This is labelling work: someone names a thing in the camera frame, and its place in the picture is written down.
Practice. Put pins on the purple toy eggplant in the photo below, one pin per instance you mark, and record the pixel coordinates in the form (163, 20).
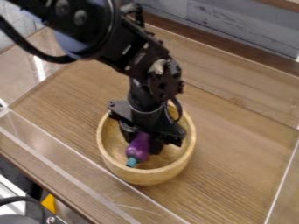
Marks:
(137, 149)

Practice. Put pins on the brown wooden bowl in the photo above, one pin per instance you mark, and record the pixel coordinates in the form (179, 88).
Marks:
(160, 167)

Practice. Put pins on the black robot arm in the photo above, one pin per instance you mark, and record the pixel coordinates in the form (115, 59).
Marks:
(104, 30)

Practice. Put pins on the yellow black device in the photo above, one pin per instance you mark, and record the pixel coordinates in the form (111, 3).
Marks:
(43, 211)

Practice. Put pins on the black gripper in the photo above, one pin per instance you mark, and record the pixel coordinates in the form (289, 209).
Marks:
(159, 123)

